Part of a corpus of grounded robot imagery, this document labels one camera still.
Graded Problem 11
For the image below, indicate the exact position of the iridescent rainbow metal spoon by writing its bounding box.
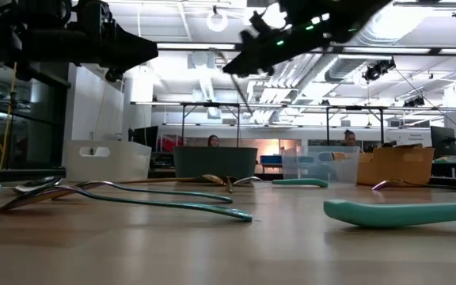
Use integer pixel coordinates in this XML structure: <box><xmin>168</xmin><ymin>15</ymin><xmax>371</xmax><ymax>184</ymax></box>
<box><xmin>371</xmin><ymin>179</ymin><xmax>456</xmax><ymax>192</ymax></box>

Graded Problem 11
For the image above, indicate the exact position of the overhead light bar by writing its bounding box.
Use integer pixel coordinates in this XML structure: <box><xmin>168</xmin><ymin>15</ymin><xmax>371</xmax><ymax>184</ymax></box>
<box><xmin>154</xmin><ymin>41</ymin><xmax>456</xmax><ymax>56</ymax></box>

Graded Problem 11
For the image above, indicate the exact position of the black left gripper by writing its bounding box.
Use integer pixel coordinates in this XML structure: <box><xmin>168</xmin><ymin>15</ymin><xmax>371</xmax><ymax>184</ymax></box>
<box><xmin>71</xmin><ymin>0</ymin><xmax>159</xmax><ymax>71</ymax></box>

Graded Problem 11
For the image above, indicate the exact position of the orange yellow plastic bin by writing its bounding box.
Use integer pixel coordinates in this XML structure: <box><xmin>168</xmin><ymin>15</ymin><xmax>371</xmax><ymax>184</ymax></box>
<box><xmin>356</xmin><ymin>146</ymin><xmax>435</xmax><ymax>186</ymax></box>

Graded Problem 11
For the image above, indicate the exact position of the gold metal spoon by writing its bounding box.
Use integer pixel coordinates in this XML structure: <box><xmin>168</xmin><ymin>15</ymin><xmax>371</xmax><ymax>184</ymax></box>
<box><xmin>119</xmin><ymin>173</ymin><xmax>226</xmax><ymax>186</ymax></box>
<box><xmin>222</xmin><ymin>176</ymin><xmax>237</xmax><ymax>195</ymax></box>

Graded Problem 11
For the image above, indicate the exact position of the silver spoon with teal handle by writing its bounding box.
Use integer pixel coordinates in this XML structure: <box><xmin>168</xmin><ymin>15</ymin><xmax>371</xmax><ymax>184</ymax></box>
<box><xmin>0</xmin><ymin>176</ymin><xmax>63</xmax><ymax>197</ymax></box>
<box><xmin>232</xmin><ymin>176</ymin><xmax>330</xmax><ymax>189</ymax></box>

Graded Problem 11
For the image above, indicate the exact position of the blue crate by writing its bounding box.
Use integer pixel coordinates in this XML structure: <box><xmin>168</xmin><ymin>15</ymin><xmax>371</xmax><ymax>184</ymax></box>
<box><xmin>259</xmin><ymin>154</ymin><xmax>284</xmax><ymax>166</ymax></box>

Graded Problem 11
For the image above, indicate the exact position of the black ceiling spotlight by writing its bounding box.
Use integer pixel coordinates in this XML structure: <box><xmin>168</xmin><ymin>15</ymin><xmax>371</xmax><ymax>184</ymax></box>
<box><xmin>361</xmin><ymin>58</ymin><xmax>396</xmax><ymax>83</ymax></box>
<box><xmin>107</xmin><ymin>67</ymin><xmax>124</xmax><ymax>83</ymax></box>

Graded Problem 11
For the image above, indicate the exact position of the teal blue plastic bin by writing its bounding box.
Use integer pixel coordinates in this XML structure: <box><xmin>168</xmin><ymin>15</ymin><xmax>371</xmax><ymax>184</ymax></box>
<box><xmin>173</xmin><ymin>146</ymin><xmax>259</xmax><ymax>180</ymax></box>

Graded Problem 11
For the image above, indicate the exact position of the white cable ring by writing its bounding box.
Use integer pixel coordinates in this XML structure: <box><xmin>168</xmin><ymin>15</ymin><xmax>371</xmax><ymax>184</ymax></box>
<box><xmin>205</xmin><ymin>10</ymin><xmax>230</xmax><ymax>33</ymax></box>

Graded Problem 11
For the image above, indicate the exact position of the white plastic bin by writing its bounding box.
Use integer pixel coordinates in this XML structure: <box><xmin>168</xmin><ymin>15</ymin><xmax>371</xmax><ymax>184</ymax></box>
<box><xmin>64</xmin><ymin>139</ymin><xmax>153</xmax><ymax>182</ymax></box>

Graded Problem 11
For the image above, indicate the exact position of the long silver spoon front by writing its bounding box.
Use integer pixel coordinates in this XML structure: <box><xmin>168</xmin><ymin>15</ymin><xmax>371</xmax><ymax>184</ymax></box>
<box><xmin>0</xmin><ymin>184</ymin><xmax>254</xmax><ymax>222</ymax></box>

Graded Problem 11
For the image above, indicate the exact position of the black station frame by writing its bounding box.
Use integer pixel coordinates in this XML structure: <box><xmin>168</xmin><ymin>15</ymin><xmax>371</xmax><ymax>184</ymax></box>
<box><xmin>180</xmin><ymin>101</ymin><xmax>241</xmax><ymax>148</ymax></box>
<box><xmin>325</xmin><ymin>104</ymin><xmax>386</xmax><ymax>149</ymax></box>

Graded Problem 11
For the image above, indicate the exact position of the black monitor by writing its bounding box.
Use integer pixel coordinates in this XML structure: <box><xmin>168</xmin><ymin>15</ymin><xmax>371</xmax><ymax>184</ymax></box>
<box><xmin>430</xmin><ymin>125</ymin><xmax>456</xmax><ymax>157</ymax></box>
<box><xmin>131</xmin><ymin>125</ymin><xmax>160</xmax><ymax>152</ymax></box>

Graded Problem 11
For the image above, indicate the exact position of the clear plastic bin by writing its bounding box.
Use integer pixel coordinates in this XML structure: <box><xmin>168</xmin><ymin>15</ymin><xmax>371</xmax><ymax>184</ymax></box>
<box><xmin>282</xmin><ymin>145</ymin><xmax>362</xmax><ymax>185</ymax></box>

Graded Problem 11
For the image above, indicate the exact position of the large teal utensil handle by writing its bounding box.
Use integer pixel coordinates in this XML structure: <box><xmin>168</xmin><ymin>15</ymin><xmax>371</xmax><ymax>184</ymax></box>
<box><xmin>322</xmin><ymin>199</ymin><xmax>456</xmax><ymax>229</ymax></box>

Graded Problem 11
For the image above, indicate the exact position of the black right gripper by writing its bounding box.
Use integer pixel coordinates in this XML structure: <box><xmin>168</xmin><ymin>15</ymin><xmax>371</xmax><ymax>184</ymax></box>
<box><xmin>222</xmin><ymin>0</ymin><xmax>352</xmax><ymax>78</ymax></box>

